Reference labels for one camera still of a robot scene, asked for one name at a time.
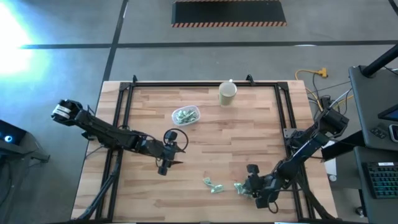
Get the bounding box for yellow extension cord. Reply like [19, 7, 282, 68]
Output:
[294, 67, 355, 111]

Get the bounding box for dark keyboard desk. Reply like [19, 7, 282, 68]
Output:
[353, 146, 398, 224]

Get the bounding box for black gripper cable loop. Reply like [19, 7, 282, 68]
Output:
[164, 128, 190, 153]
[267, 201, 280, 215]

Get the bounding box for tablet screen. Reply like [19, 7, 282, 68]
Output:
[377, 104, 398, 123]

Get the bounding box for black metal table frame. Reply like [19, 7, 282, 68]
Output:
[76, 74, 338, 222]

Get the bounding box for small black remote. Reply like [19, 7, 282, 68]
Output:
[369, 126, 389, 140]

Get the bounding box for black left gripper cable loop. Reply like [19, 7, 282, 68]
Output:
[164, 128, 190, 153]

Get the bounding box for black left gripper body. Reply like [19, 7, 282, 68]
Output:
[139, 130, 178, 177]

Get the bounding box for pale green paper cup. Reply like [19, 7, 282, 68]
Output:
[218, 81, 238, 106]

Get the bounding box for smartphone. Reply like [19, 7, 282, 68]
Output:
[388, 123, 398, 143]

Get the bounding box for black orange-striped floor mat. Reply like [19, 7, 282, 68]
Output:
[170, 0, 287, 28]

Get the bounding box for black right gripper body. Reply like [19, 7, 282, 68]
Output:
[246, 164, 280, 210]

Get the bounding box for black monitor pole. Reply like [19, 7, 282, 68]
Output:
[360, 43, 398, 78]

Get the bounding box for black device with blue light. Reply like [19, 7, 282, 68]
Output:
[0, 119, 28, 146]

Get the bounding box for black right gripper cable loop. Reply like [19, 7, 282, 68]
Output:
[267, 201, 280, 215]

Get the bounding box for white paper sheet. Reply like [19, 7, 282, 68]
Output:
[323, 139, 339, 177]

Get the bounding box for clear plastic container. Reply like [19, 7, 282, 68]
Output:
[171, 105, 201, 126]

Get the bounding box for black keyboard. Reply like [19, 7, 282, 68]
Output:
[362, 161, 398, 200]

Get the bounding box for black floor cable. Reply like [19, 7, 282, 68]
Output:
[306, 73, 354, 110]

